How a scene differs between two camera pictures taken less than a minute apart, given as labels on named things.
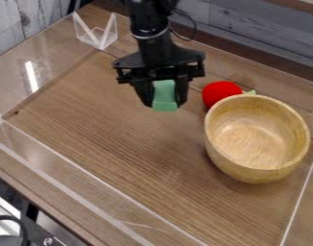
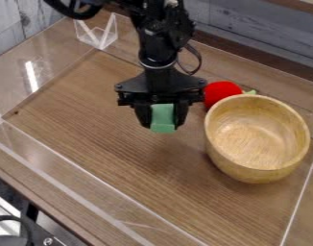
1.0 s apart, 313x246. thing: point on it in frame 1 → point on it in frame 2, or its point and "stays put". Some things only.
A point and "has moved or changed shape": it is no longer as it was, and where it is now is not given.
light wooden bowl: [258, 137] stays put
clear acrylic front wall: [72, 197] stays put
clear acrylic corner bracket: [97, 36] stays put
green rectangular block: [165, 101] has moved or changed shape
